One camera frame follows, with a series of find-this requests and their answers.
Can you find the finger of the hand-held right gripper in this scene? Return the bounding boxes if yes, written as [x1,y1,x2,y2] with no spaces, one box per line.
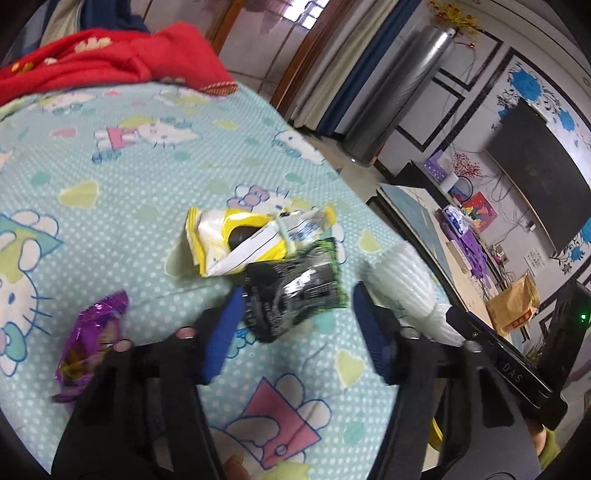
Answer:
[444,305,486,346]

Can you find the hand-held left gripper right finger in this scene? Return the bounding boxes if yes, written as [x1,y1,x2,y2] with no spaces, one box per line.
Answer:
[352,281,544,480]

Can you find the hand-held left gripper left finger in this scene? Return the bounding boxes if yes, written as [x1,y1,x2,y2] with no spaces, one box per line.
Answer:
[51,287,246,480]

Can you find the white foam fruit net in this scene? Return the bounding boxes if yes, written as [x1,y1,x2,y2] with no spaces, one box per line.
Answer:
[367,244,467,347]

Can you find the black green snack packet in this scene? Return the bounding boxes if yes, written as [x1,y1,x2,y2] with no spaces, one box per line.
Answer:
[240,237,350,343]

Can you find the yellow-rimmed black bin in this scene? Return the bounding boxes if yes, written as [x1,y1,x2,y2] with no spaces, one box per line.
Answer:
[429,413,445,456]

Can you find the person's right forearm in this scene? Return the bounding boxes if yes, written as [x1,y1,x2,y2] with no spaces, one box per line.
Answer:
[538,429,564,470]

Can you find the person's right hand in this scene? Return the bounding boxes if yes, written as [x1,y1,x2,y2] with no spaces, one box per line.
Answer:
[529,418,550,456]

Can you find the brown paper bag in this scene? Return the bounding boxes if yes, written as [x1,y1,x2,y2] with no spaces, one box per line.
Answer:
[485,272,541,338]

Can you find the purple cloth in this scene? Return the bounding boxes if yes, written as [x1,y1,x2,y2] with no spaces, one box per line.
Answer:
[438,217,498,282]

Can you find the yellow white snack packet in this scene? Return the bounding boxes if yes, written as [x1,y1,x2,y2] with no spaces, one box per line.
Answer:
[185,205,338,278]

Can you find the tissue pack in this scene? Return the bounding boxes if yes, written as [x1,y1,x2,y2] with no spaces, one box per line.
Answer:
[441,205,467,234]

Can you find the colourful picture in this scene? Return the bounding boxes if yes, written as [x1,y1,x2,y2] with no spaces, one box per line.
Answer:
[462,191,498,232]

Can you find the white television cabinet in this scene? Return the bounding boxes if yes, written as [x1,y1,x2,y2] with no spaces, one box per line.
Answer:
[376,182,555,352]

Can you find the purple foil wrapper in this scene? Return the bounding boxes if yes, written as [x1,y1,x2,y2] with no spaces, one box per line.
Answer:
[53,291,131,402]

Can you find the round mirror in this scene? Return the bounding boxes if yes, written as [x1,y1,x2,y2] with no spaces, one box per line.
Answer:
[450,178,474,204]

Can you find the white vase red flowers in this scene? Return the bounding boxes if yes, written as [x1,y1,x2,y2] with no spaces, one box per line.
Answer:
[445,152,481,195]

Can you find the black low cabinet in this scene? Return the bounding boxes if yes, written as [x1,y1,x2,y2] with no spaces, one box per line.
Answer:
[394,159,444,190]

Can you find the purple box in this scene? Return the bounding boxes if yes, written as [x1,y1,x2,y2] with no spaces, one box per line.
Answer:
[422,150,451,184]

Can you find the cartoon print bed sheet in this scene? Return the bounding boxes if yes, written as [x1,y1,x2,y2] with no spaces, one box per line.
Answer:
[0,80,462,480]

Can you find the black television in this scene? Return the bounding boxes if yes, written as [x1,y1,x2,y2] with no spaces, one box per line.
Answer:
[485,98,591,257]

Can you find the silver cylindrical air conditioner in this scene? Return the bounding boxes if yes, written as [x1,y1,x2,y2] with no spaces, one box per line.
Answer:
[342,25,456,165]

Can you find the blue and beige curtain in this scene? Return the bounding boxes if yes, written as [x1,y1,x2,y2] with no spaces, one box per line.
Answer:
[41,0,153,36]
[281,0,421,137]

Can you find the red blanket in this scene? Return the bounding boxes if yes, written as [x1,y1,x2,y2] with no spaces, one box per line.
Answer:
[0,23,239,108]

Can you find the wooden glass door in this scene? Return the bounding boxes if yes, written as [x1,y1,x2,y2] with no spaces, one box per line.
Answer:
[203,0,345,123]

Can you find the yellow artificial flowers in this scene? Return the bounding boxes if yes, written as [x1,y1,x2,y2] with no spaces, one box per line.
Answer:
[427,0,484,47]

